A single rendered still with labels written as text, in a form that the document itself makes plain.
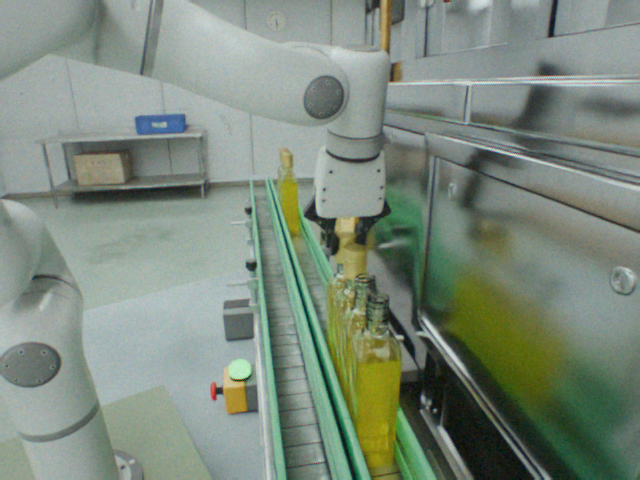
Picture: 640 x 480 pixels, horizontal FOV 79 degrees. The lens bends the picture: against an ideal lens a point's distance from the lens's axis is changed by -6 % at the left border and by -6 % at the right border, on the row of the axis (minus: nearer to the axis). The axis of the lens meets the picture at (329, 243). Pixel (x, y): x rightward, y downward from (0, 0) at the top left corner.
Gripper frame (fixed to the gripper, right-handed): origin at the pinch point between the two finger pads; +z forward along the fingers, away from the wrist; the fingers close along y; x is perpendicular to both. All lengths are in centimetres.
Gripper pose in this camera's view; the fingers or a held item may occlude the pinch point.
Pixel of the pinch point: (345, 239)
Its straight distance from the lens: 65.3
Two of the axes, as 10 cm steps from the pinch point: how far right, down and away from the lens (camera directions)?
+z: -0.5, 8.1, 5.9
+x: 1.7, 5.8, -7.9
